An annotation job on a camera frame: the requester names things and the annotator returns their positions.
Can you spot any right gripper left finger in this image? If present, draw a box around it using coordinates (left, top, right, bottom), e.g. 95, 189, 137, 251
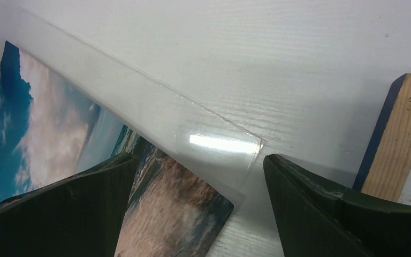
0, 153, 138, 256

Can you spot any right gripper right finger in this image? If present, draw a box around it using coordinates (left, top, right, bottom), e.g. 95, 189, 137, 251
263, 154, 411, 256

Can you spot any beach landscape photo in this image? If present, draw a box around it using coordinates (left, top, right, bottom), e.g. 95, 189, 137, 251
0, 42, 234, 256

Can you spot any clear acrylic sheet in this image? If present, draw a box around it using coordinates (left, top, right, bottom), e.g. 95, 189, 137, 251
6, 6, 263, 209

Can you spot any wooden picture frame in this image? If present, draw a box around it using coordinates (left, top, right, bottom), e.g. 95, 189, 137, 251
353, 73, 411, 202

